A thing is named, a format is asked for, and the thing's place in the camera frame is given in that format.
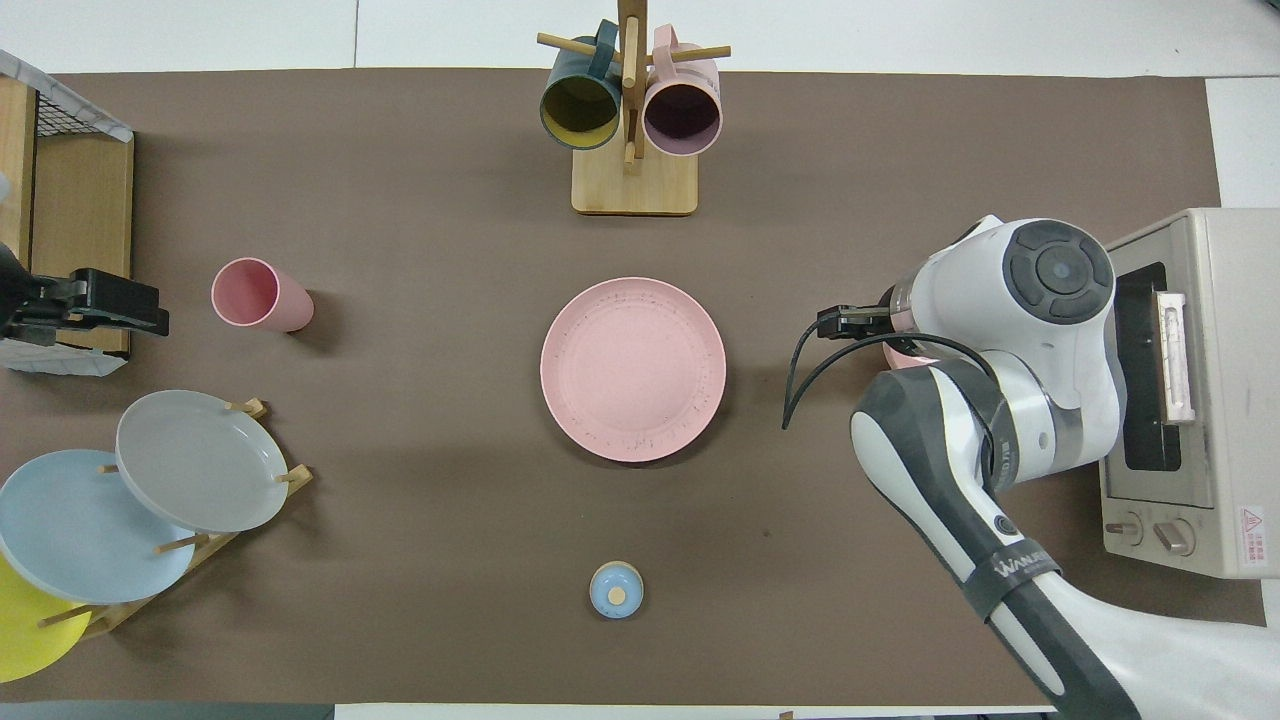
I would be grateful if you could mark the wooden plate rack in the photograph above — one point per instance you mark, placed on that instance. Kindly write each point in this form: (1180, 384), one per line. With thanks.
(215, 547)

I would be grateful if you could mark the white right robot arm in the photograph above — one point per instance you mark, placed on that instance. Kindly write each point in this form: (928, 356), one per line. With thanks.
(1000, 300)

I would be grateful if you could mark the brown table mat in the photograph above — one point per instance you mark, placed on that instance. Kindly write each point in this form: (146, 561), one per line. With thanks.
(400, 560)

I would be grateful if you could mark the grey plate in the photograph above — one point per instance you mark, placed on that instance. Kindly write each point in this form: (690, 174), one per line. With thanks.
(200, 460)

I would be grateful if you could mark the yellow plate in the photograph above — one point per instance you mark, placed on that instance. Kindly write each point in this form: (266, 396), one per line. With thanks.
(25, 640)

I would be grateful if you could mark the pink speckled plate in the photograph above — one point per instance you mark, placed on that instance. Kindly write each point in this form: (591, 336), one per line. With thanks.
(633, 370)

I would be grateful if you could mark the pink tumbler cup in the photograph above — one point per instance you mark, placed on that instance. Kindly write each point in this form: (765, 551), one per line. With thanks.
(255, 295)

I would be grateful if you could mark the wooden mug tree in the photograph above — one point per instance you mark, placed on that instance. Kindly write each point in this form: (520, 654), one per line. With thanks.
(635, 185)

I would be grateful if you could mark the light blue plate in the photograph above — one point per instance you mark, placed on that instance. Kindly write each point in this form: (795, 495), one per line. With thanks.
(80, 530)

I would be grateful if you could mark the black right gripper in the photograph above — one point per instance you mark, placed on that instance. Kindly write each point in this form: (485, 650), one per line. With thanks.
(858, 322)

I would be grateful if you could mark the beige toaster oven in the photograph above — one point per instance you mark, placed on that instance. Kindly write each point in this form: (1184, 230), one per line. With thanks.
(1220, 400)

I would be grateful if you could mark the pink bowl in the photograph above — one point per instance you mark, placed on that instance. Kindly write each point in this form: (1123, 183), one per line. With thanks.
(905, 357)

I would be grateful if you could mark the dark teal mug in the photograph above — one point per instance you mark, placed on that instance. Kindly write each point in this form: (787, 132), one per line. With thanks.
(580, 105)

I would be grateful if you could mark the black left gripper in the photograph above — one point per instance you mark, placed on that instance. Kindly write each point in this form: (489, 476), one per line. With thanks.
(115, 300)

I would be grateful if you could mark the pale pink mug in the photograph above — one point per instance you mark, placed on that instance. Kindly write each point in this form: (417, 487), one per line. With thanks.
(682, 118)

